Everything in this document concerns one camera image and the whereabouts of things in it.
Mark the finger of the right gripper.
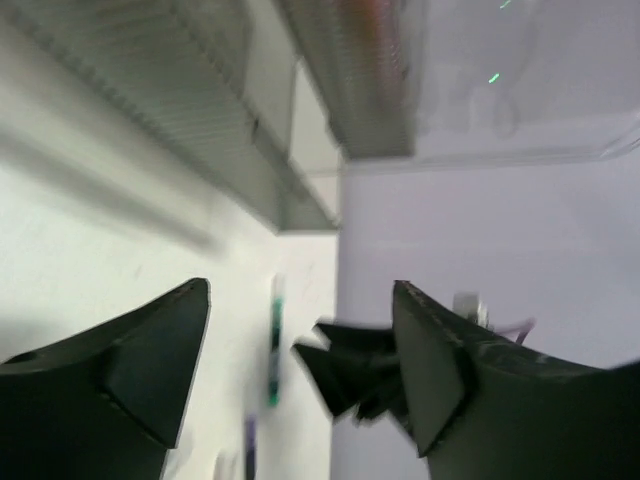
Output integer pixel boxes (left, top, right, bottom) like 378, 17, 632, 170
312, 321, 398, 370
292, 343, 400, 415

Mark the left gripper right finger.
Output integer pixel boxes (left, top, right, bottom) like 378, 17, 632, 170
392, 281, 639, 479

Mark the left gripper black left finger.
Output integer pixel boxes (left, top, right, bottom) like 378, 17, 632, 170
1, 278, 210, 480

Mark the clear drawer organizer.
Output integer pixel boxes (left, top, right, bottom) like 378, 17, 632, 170
1, 1, 639, 231

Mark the green pen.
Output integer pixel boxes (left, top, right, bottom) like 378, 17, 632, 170
268, 274, 284, 407

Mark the blue purple pen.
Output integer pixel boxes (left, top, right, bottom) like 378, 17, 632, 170
244, 414, 257, 480

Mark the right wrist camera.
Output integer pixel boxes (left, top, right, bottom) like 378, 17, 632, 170
452, 292, 489, 328

